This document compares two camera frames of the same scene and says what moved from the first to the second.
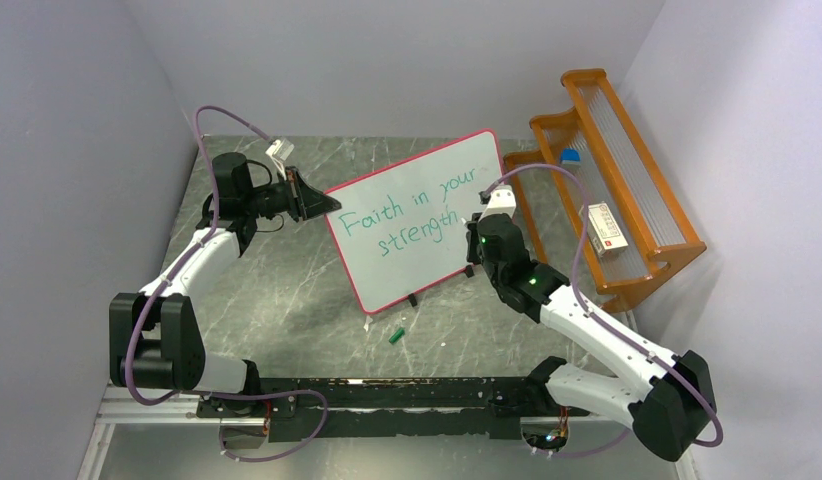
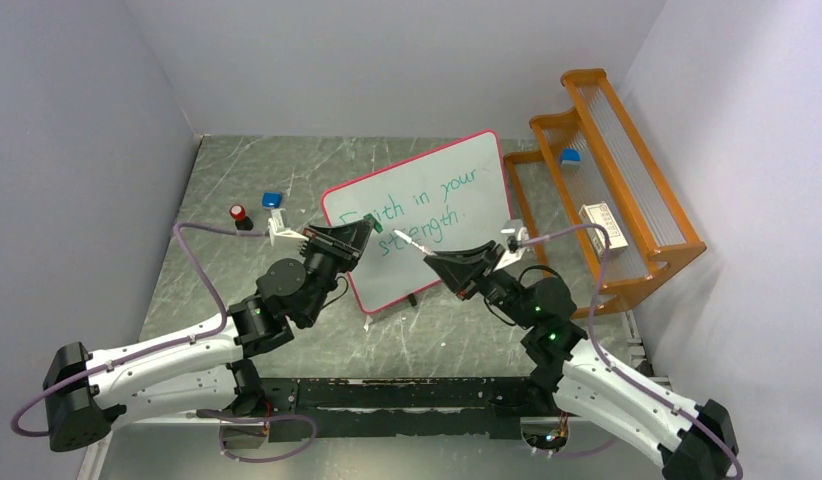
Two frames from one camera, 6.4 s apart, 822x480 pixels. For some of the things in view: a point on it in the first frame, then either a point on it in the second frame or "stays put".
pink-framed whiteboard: [402, 229] stays put
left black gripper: [304, 202] → [343, 241]
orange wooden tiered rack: [593, 199] stays put
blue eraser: [570, 156] stays put
